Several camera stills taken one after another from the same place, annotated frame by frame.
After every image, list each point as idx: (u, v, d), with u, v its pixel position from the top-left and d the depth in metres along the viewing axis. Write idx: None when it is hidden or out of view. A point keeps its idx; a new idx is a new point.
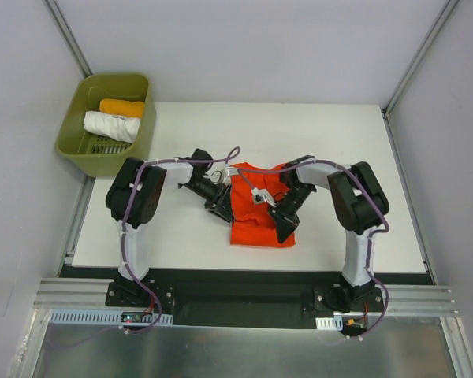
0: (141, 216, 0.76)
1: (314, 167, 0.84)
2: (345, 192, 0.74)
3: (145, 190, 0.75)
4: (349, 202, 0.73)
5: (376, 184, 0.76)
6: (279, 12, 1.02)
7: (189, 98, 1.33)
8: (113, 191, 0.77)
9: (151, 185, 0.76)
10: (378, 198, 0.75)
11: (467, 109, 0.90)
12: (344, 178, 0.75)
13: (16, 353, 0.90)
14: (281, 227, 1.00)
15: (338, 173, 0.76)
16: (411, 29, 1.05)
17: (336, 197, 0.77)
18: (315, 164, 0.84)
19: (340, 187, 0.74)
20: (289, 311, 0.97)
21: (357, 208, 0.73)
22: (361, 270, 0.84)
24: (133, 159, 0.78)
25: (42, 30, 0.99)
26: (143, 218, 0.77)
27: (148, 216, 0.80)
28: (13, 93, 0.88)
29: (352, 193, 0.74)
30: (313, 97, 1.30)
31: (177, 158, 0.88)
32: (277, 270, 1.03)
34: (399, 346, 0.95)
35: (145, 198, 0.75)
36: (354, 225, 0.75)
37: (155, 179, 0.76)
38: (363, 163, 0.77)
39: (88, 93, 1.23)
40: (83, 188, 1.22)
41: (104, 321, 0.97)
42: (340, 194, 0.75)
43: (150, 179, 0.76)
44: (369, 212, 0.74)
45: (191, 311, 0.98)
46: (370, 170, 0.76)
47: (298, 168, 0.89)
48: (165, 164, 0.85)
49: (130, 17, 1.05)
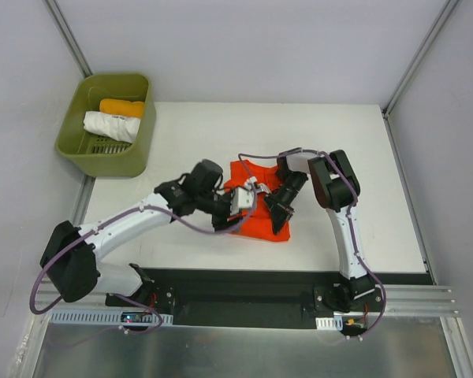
0: (65, 294, 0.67)
1: (300, 155, 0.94)
2: (322, 174, 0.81)
3: (68, 271, 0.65)
4: (325, 183, 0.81)
5: (349, 168, 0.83)
6: (278, 12, 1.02)
7: (190, 98, 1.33)
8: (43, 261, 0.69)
9: (75, 268, 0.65)
10: (351, 179, 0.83)
11: (467, 109, 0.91)
12: (321, 161, 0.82)
13: (16, 353, 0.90)
14: (276, 216, 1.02)
15: (317, 157, 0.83)
16: (412, 29, 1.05)
17: (313, 179, 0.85)
18: (302, 152, 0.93)
19: (317, 169, 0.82)
20: (289, 311, 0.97)
21: (331, 187, 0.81)
22: (351, 257, 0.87)
24: (66, 227, 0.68)
25: (42, 30, 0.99)
26: (68, 295, 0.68)
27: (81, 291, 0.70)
28: (13, 93, 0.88)
29: (328, 175, 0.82)
30: (313, 98, 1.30)
31: (142, 207, 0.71)
32: (276, 269, 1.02)
34: (399, 346, 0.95)
35: (68, 279, 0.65)
36: (329, 205, 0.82)
37: (76, 258, 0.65)
38: (340, 151, 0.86)
39: (88, 92, 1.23)
40: (83, 189, 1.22)
41: (104, 321, 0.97)
42: (316, 175, 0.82)
43: (74, 260, 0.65)
44: (342, 190, 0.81)
45: (191, 311, 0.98)
46: (346, 157, 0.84)
47: (287, 156, 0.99)
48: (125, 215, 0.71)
49: (130, 17, 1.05)
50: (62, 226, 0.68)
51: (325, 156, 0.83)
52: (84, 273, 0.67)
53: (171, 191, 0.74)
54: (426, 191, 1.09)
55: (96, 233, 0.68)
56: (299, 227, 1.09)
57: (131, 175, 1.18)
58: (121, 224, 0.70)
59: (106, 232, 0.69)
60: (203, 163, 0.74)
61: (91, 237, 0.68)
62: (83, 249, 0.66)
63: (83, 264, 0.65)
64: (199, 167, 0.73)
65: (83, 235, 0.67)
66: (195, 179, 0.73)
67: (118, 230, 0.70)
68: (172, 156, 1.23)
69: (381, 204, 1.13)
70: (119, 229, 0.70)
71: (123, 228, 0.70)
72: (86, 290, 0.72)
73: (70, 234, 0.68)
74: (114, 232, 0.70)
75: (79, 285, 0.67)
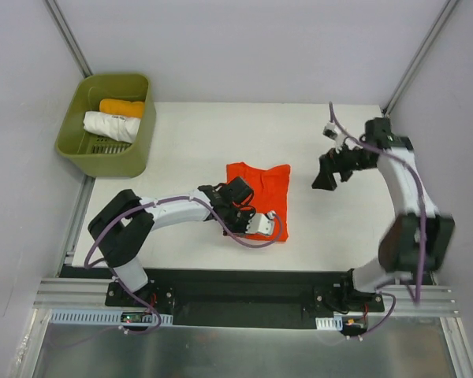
0: (109, 258, 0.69)
1: (400, 172, 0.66)
2: (405, 229, 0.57)
3: (123, 235, 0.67)
4: (400, 240, 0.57)
5: (444, 248, 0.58)
6: (278, 13, 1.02)
7: (189, 98, 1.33)
8: (97, 221, 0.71)
9: (131, 233, 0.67)
10: (431, 261, 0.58)
11: (467, 109, 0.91)
12: (411, 216, 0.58)
13: (16, 353, 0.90)
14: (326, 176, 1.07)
15: (410, 211, 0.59)
16: (412, 29, 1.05)
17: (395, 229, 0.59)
18: (404, 170, 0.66)
19: (403, 222, 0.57)
20: (289, 311, 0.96)
21: (404, 257, 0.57)
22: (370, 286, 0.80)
24: (130, 194, 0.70)
25: (41, 29, 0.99)
26: (112, 262, 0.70)
27: (123, 261, 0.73)
28: (13, 93, 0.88)
29: (411, 237, 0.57)
30: (313, 98, 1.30)
31: (192, 197, 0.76)
32: (275, 269, 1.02)
34: (399, 346, 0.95)
35: (120, 244, 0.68)
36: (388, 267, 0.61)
37: (135, 227, 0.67)
38: (451, 217, 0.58)
39: (88, 93, 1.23)
40: (83, 188, 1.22)
41: (104, 320, 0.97)
42: (400, 229, 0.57)
43: (131, 227, 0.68)
44: (412, 263, 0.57)
45: (191, 312, 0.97)
46: (452, 231, 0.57)
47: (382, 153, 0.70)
48: (176, 201, 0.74)
49: (130, 18, 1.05)
50: (124, 192, 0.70)
51: (421, 216, 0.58)
52: (136, 240, 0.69)
53: (211, 192, 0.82)
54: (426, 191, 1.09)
55: (154, 206, 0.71)
56: (299, 226, 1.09)
57: (130, 175, 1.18)
58: (174, 205, 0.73)
59: (163, 208, 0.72)
60: (240, 179, 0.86)
61: (149, 209, 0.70)
62: (142, 217, 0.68)
63: (140, 231, 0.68)
64: (237, 180, 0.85)
65: (144, 205, 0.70)
66: (230, 189, 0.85)
67: (172, 209, 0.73)
68: (173, 155, 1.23)
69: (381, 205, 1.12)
70: (173, 208, 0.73)
71: (177, 209, 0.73)
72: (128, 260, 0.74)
73: (131, 201, 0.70)
74: (169, 210, 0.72)
75: (126, 253, 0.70)
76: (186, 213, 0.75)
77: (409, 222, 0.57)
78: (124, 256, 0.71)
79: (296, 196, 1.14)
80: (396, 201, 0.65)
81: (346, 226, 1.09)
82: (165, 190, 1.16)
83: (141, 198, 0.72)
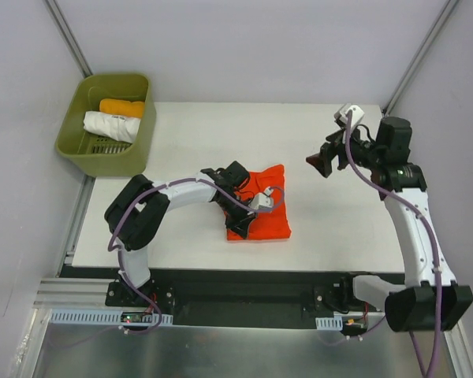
0: (132, 242, 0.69)
1: (415, 231, 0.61)
2: (422, 305, 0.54)
3: (143, 216, 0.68)
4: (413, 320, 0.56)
5: (456, 316, 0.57)
6: (279, 13, 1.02)
7: (189, 98, 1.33)
8: (113, 209, 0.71)
9: (150, 213, 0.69)
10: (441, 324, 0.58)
11: (467, 109, 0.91)
12: (427, 293, 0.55)
13: (16, 353, 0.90)
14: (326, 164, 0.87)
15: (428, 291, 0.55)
16: (412, 29, 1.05)
17: (407, 293, 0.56)
18: (420, 221, 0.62)
19: (418, 300, 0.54)
20: (289, 311, 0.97)
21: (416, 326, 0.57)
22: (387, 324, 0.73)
24: (143, 178, 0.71)
25: (42, 29, 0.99)
26: (133, 245, 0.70)
27: (142, 244, 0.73)
28: (13, 93, 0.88)
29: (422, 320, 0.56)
30: (312, 98, 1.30)
31: (198, 177, 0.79)
32: (275, 269, 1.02)
34: (399, 346, 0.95)
35: (142, 227, 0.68)
36: (393, 325, 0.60)
37: (154, 208, 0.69)
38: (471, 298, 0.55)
39: (88, 93, 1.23)
40: (83, 188, 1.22)
41: (104, 321, 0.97)
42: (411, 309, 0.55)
43: (150, 207, 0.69)
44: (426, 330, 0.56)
45: (191, 312, 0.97)
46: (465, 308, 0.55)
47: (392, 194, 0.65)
48: (184, 183, 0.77)
49: (130, 18, 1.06)
50: (137, 177, 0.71)
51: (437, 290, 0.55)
52: (155, 221, 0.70)
53: (214, 174, 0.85)
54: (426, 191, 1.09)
55: (167, 187, 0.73)
56: (299, 226, 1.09)
57: (130, 175, 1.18)
58: (183, 187, 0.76)
59: (175, 189, 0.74)
60: (236, 164, 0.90)
61: (162, 190, 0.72)
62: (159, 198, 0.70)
63: (158, 211, 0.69)
64: (236, 165, 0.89)
65: (158, 187, 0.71)
66: (231, 172, 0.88)
67: (183, 190, 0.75)
68: (172, 155, 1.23)
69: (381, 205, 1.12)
70: (184, 190, 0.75)
71: (188, 190, 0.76)
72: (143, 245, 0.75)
73: (145, 186, 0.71)
74: (180, 191, 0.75)
75: (146, 233, 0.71)
76: (195, 194, 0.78)
77: (426, 298, 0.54)
78: (144, 238, 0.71)
79: (296, 196, 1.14)
80: (408, 268, 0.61)
81: (346, 226, 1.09)
82: None
83: (152, 182, 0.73)
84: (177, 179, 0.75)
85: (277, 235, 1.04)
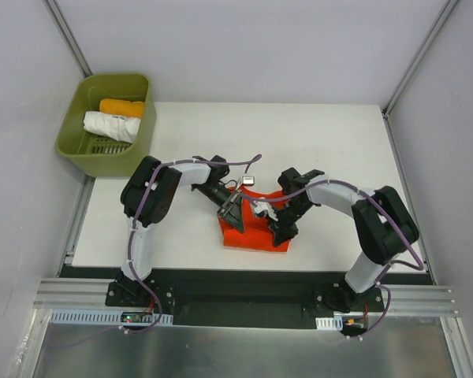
0: (152, 215, 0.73)
1: (325, 187, 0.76)
2: (368, 216, 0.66)
3: (161, 190, 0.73)
4: (378, 234, 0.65)
5: (404, 213, 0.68)
6: (278, 13, 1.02)
7: (189, 99, 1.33)
8: (129, 188, 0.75)
9: (167, 186, 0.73)
10: (404, 227, 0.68)
11: (467, 109, 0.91)
12: (363, 203, 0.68)
13: (16, 353, 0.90)
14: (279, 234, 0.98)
15: (363, 201, 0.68)
16: (412, 29, 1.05)
17: (359, 220, 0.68)
18: (329, 184, 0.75)
19: (362, 212, 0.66)
20: (289, 311, 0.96)
21: (388, 240, 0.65)
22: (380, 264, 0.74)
24: (152, 157, 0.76)
25: (42, 29, 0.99)
26: (154, 218, 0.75)
27: (160, 219, 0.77)
28: (13, 93, 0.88)
29: (381, 225, 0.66)
30: (313, 97, 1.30)
31: (195, 159, 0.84)
32: (275, 269, 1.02)
34: (399, 346, 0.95)
35: (160, 201, 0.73)
36: (379, 257, 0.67)
37: (171, 180, 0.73)
38: (390, 188, 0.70)
39: (88, 92, 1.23)
40: (83, 188, 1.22)
41: (104, 321, 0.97)
42: (368, 227, 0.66)
43: (164, 181, 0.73)
44: (396, 241, 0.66)
45: (191, 312, 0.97)
46: (397, 196, 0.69)
47: (308, 188, 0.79)
48: (183, 164, 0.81)
49: (130, 18, 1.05)
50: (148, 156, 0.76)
51: (370, 199, 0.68)
52: (169, 193, 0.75)
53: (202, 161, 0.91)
54: (426, 192, 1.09)
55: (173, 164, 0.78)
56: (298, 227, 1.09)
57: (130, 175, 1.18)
58: (186, 166, 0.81)
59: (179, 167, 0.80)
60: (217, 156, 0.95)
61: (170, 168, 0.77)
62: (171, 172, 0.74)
63: (173, 183, 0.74)
64: (216, 157, 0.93)
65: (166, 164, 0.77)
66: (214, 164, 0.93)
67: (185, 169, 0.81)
68: (172, 156, 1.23)
69: None
70: (188, 168, 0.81)
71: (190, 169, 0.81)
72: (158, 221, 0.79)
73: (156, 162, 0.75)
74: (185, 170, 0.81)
75: (163, 206, 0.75)
76: (194, 174, 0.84)
77: (364, 207, 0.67)
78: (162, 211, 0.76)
79: None
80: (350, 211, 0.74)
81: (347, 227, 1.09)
82: None
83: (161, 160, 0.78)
84: (182, 160, 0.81)
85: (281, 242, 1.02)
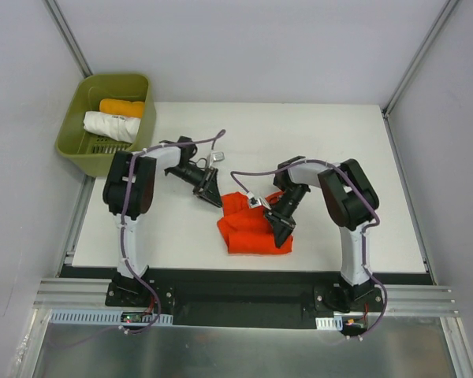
0: (139, 205, 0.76)
1: (304, 165, 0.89)
2: (332, 184, 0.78)
3: (141, 180, 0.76)
4: (340, 198, 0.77)
5: (365, 180, 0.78)
6: (279, 12, 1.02)
7: (189, 99, 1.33)
8: (109, 187, 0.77)
9: (146, 175, 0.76)
10: (366, 192, 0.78)
11: (467, 109, 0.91)
12: (329, 172, 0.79)
13: (16, 353, 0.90)
14: (278, 229, 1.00)
15: (328, 171, 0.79)
16: (412, 29, 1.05)
17: (325, 188, 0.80)
18: (307, 164, 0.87)
19: (325, 179, 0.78)
20: (289, 311, 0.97)
21: (348, 204, 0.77)
22: (357, 234, 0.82)
24: (123, 151, 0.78)
25: (42, 30, 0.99)
26: (141, 209, 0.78)
27: (146, 207, 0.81)
28: (13, 93, 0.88)
29: (343, 190, 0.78)
30: (313, 97, 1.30)
31: (163, 144, 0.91)
32: (274, 270, 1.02)
34: (399, 346, 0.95)
35: (143, 190, 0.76)
36: (343, 220, 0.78)
37: (148, 168, 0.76)
38: (352, 160, 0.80)
39: (88, 92, 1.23)
40: (83, 187, 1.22)
41: (104, 321, 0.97)
42: (331, 192, 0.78)
43: (142, 172, 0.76)
44: (359, 205, 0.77)
45: (191, 312, 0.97)
46: (359, 167, 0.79)
47: (290, 168, 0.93)
48: (152, 152, 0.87)
49: (130, 18, 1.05)
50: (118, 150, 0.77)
51: (335, 169, 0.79)
52: (149, 181, 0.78)
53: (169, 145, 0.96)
54: (426, 192, 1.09)
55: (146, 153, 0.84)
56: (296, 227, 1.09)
57: None
58: (156, 153, 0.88)
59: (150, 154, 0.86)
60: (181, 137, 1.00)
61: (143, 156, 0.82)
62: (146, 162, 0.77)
63: (151, 172, 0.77)
64: (182, 138, 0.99)
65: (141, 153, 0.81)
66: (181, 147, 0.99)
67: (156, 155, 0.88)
68: None
69: (381, 205, 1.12)
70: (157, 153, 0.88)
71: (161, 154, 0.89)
72: (144, 212, 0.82)
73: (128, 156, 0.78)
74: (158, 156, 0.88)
75: (147, 195, 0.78)
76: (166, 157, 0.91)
77: (329, 176, 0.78)
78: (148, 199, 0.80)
79: None
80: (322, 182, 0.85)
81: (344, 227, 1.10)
82: (165, 190, 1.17)
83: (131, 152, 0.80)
84: (152, 146, 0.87)
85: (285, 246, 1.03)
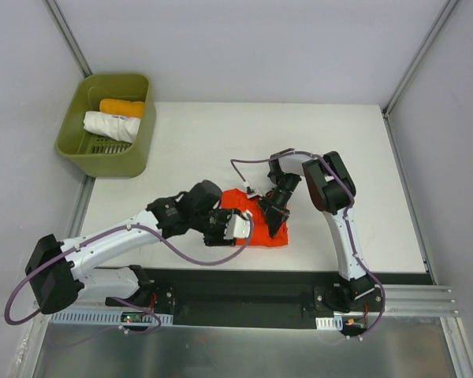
0: (44, 307, 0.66)
1: (292, 157, 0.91)
2: (314, 171, 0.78)
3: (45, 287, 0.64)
4: (320, 184, 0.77)
5: (345, 169, 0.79)
6: (279, 13, 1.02)
7: (189, 99, 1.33)
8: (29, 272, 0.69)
9: (50, 286, 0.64)
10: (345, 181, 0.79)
11: (467, 109, 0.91)
12: (312, 161, 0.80)
13: (16, 353, 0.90)
14: (271, 219, 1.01)
15: (310, 161, 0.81)
16: (412, 29, 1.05)
17: (307, 176, 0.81)
18: (295, 155, 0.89)
19: (307, 165, 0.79)
20: (289, 311, 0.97)
21: (327, 190, 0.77)
22: (340, 219, 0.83)
24: (50, 242, 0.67)
25: (42, 30, 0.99)
26: (50, 309, 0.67)
27: (64, 303, 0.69)
28: (13, 93, 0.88)
29: (324, 178, 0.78)
30: (314, 97, 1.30)
31: (131, 225, 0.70)
32: (273, 269, 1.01)
34: (399, 346, 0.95)
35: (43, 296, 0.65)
36: (322, 205, 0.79)
37: (55, 278, 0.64)
38: (335, 152, 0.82)
39: (88, 92, 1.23)
40: (83, 187, 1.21)
41: (104, 321, 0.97)
42: (312, 179, 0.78)
43: (49, 279, 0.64)
44: (338, 192, 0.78)
45: (191, 312, 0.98)
46: (340, 157, 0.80)
47: (281, 159, 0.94)
48: (106, 236, 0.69)
49: (130, 18, 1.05)
50: (47, 238, 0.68)
51: (318, 158, 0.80)
52: (61, 290, 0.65)
53: (164, 209, 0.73)
54: (426, 192, 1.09)
55: (77, 250, 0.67)
56: (296, 226, 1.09)
57: (131, 175, 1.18)
58: (101, 244, 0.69)
59: (88, 250, 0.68)
60: (202, 185, 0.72)
61: (71, 254, 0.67)
62: (58, 267, 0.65)
63: (57, 283, 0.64)
64: (199, 187, 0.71)
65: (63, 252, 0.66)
66: (191, 199, 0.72)
67: (99, 250, 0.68)
68: (173, 156, 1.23)
69: (381, 205, 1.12)
70: (101, 248, 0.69)
71: (106, 247, 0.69)
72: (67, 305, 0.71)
73: (52, 248, 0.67)
74: (97, 250, 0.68)
75: (58, 300, 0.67)
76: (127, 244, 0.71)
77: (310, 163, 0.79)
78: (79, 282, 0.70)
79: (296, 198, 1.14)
80: None
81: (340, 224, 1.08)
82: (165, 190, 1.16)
83: (63, 243, 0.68)
84: (93, 238, 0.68)
85: (282, 238, 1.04)
